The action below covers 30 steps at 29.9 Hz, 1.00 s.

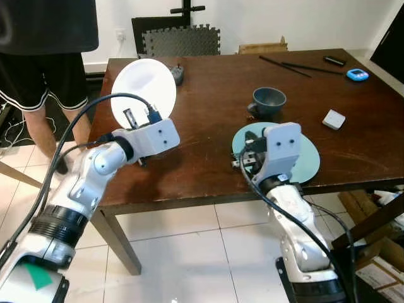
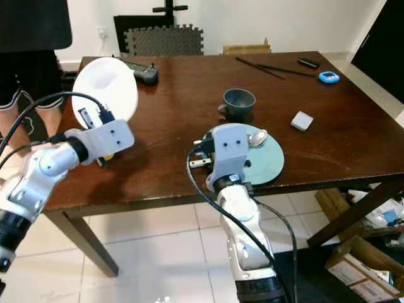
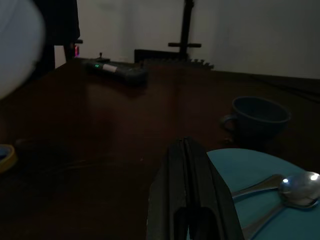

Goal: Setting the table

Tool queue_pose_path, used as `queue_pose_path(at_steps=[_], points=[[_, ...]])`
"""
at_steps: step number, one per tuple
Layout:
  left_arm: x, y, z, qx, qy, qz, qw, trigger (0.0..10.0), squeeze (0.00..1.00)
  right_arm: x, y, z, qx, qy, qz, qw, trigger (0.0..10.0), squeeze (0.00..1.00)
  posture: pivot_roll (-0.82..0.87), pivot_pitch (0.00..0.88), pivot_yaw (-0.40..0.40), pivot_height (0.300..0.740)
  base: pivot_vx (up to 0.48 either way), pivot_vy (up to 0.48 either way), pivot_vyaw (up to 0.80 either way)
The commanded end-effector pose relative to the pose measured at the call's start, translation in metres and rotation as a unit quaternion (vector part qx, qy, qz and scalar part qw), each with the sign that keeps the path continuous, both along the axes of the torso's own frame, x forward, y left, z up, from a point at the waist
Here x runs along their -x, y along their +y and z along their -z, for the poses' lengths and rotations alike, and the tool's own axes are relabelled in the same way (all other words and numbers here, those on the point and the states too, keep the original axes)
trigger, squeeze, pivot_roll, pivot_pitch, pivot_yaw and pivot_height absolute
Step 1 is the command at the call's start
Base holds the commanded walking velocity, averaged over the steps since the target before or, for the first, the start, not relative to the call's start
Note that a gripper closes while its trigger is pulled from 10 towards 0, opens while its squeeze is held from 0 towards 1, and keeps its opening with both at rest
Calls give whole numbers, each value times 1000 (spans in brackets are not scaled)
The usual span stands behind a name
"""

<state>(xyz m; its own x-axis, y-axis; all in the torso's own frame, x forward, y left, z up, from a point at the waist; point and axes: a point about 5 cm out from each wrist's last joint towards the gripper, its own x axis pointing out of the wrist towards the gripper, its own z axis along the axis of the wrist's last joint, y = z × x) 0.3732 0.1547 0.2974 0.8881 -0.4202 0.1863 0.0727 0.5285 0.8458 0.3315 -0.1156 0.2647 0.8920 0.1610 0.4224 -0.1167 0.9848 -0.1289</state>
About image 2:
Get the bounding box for dark slanted wooden bar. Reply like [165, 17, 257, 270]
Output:
[307, 182, 404, 249]

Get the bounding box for black remote controller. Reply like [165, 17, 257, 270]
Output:
[122, 59, 160, 86]

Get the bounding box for black stand with crossbar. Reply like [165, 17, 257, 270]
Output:
[152, 0, 189, 17]

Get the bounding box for labelled cardboard box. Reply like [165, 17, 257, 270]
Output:
[325, 235, 404, 303]

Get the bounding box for silver metal spoon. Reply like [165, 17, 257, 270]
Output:
[188, 129, 270, 167]

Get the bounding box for tan cardboard box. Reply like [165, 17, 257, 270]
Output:
[222, 39, 271, 56]

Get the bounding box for black chopstick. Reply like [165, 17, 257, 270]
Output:
[256, 62, 317, 78]
[234, 56, 285, 80]

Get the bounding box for short black marker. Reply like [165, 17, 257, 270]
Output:
[298, 57, 321, 69]

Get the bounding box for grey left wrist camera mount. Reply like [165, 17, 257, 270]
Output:
[66, 118, 136, 167]

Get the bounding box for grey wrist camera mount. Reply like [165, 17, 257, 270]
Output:
[66, 118, 136, 167]
[210, 123, 251, 184]

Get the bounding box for white round plate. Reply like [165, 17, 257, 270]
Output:
[71, 57, 140, 124]

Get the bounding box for dark grey cup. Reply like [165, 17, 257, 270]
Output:
[218, 88, 257, 120]

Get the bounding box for teal round plate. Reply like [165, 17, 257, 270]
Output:
[201, 123, 285, 186]

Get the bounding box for blue digital timer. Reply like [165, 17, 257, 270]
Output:
[318, 70, 341, 85]

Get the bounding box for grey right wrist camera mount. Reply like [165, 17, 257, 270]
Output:
[210, 123, 251, 184]

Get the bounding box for small white square box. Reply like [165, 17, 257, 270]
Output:
[290, 110, 315, 132]

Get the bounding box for person in black shorts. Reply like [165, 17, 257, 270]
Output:
[0, 0, 73, 148]

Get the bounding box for grey foam puzzle mat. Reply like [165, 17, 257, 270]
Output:
[124, 25, 205, 57]

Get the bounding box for black door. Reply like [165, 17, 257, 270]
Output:
[350, 0, 404, 105]

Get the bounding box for black flat board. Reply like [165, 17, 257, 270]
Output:
[113, 13, 175, 55]

